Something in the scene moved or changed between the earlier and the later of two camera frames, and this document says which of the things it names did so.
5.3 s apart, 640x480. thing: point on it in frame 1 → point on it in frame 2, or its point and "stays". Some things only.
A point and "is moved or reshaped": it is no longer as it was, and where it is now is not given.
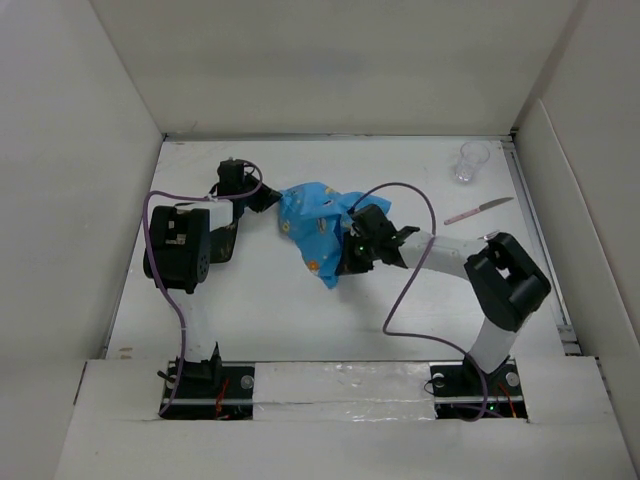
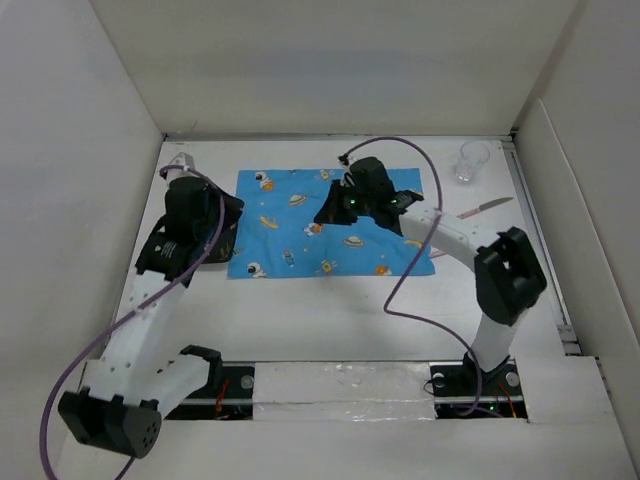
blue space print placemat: x=317 y=219 is moved or reshaped
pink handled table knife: x=478 y=209 stays
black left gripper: x=267 y=197 → x=208 y=191
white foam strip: x=342 y=391 stays
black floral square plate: x=221 y=241 stays
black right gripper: x=348 y=263 → x=331 y=211
